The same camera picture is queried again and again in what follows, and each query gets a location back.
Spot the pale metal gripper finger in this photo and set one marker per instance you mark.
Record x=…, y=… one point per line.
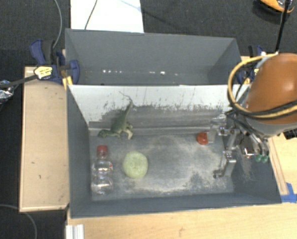
x=228, y=159
x=216, y=131

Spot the small red toy tomato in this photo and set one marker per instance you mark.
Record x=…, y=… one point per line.
x=202, y=138

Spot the grey metal bin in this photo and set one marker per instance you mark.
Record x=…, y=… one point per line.
x=168, y=163

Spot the pale green round sponge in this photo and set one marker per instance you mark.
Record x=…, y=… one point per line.
x=135, y=165

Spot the green toy dinosaur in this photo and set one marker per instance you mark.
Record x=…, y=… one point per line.
x=119, y=126

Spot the clear plastic bottle red cap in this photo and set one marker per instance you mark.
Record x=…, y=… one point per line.
x=102, y=173

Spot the pale wood board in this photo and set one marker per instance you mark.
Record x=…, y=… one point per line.
x=44, y=138

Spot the black cylinder on white bracket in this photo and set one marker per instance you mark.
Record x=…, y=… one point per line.
x=294, y=133

